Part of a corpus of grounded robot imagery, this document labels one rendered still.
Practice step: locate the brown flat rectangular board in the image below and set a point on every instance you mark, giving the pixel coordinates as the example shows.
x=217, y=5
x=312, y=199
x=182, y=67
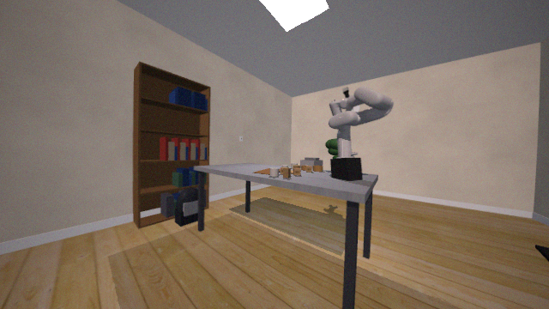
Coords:
x=265, y=171

